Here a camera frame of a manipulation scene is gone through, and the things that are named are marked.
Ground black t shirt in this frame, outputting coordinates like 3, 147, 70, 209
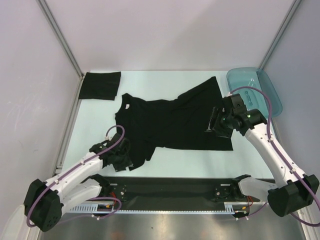
78, 71, 122, 101
115, 76, 233, 171

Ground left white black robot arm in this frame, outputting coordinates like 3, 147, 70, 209
23, 133, 132, 232

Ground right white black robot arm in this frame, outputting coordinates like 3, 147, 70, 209
208, 94, 320, 217

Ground teal transparent plastic bin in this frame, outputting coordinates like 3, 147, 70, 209
226, 67, 283, 118

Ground folded black t shirt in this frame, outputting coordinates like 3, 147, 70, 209
78, 71, 122, 101

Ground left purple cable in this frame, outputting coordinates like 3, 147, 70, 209
26, 124, 126, 228

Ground purple cable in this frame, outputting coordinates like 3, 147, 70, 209
26, 124, 126, 228
228, 86, 320, 228

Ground aluminium frame rail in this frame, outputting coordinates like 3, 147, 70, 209
59, 182, 307, 205

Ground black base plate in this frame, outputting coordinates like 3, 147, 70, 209
67, 176, 292, 211

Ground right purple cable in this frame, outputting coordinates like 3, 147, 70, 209
228, 86, 320, 228

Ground white slotted cable duct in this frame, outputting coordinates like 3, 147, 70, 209
63, 203, 117, 214

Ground right aluminium corner post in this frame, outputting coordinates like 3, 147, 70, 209
259, 0, 304, 69

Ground aluminium corner post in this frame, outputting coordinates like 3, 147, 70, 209
36, 0, 84, 78
259, 0, 304, 69

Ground left aluminium corner post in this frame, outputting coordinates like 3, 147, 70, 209
36, 0, 84, 78

